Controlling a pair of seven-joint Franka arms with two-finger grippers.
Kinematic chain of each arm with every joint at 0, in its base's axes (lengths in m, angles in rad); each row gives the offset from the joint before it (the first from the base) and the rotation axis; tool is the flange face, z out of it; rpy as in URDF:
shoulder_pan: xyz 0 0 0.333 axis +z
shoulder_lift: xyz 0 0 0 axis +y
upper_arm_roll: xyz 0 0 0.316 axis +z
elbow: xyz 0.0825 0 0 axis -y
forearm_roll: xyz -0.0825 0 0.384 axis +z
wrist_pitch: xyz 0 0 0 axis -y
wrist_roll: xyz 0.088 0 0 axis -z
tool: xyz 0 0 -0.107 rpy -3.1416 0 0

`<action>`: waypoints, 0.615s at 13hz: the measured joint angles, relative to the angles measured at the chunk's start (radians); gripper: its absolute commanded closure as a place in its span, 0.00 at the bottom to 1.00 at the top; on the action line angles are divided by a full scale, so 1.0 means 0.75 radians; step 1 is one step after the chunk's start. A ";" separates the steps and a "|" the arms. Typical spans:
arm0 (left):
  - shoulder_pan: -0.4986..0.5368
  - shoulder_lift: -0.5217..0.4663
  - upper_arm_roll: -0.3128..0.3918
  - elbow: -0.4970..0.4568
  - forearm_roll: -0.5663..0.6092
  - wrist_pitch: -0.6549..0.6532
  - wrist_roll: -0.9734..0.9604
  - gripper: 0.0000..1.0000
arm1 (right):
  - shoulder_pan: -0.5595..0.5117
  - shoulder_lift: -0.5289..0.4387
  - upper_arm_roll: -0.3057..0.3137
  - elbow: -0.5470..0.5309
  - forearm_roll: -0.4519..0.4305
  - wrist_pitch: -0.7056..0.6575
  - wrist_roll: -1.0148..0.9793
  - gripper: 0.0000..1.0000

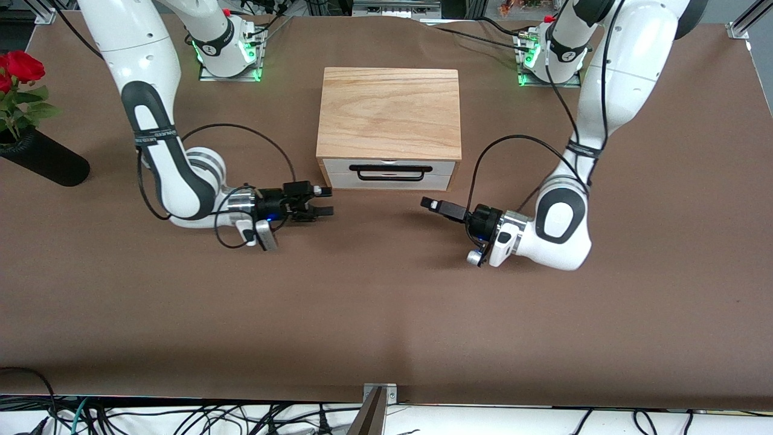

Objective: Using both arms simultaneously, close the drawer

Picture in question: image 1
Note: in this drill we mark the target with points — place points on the white paper roll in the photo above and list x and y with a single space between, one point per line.
338 167

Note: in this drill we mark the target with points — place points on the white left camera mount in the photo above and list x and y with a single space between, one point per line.
504 248

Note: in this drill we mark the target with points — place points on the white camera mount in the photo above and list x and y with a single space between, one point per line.
504 248
244 232

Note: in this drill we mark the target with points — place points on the black cylindrical vase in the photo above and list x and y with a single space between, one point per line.
48 163

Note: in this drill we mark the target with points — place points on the brown table cover mat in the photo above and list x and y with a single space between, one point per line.
386 314

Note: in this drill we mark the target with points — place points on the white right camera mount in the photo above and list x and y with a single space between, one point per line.
244 232

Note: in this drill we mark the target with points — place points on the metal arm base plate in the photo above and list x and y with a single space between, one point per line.
531 81
208 77

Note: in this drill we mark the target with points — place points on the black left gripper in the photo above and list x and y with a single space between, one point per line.
484 220

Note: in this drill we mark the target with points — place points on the orange decorative objects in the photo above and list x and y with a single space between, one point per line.
522 6

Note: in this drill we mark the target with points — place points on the light wooden drawer cabinet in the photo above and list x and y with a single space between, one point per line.
386 109

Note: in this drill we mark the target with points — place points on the small metal mounting bracket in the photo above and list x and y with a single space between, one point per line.
391 394

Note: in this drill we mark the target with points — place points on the metal equipment box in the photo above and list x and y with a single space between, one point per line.
395 7

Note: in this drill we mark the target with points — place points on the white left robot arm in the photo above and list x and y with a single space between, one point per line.
628 60

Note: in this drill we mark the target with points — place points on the red rose with leaves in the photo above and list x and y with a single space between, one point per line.
21 65

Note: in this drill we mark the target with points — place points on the grey camera support pole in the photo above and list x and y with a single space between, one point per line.
368 420

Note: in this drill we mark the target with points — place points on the aluminium frame profile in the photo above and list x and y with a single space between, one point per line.
741 27
45 13

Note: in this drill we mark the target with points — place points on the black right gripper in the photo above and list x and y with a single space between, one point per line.
272 205

